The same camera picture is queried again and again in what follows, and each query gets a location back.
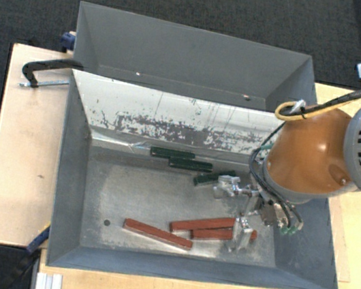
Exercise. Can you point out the red-brown flat block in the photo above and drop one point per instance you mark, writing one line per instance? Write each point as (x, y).
(211, 234)
(157, 234)
(202, 224)

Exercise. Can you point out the grey metal bin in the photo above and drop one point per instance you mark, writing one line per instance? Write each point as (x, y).
(158, 192)

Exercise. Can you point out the dark green flat block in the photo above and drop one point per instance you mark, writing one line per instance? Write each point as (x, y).
(172, 154)
(207, 179)
(190, 165)

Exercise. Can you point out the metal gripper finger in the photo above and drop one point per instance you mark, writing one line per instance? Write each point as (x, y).
(227, 186)
(241, 234)

